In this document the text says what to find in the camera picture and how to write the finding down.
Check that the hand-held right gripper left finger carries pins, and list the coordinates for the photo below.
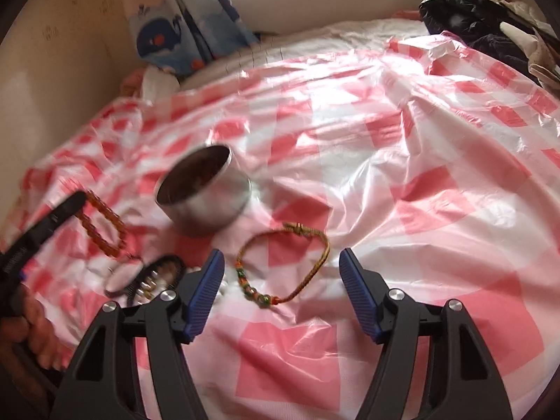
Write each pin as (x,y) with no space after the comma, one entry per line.
(203,299)

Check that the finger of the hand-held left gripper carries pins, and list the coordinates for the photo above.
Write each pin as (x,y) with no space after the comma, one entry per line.
(57,218)

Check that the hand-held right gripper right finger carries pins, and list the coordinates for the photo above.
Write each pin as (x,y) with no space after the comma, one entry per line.
(361,299)

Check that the round metal tin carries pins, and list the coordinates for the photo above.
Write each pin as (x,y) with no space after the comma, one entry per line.
(205,210)

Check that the person's left hand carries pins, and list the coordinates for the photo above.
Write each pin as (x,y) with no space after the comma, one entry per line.
(35,328)

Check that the red white checked plastic sheet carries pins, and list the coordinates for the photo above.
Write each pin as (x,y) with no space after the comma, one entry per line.
(372,183)

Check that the pink cloth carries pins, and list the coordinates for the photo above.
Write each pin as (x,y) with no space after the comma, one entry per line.
(131,83)

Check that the whale print curtain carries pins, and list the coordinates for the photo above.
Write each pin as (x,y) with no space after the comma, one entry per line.
(183,22)

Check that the striped bedsheet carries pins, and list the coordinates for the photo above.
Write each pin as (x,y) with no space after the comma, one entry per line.
(332,37)

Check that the beige cloth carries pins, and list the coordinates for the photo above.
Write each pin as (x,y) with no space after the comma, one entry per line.
(542,52)

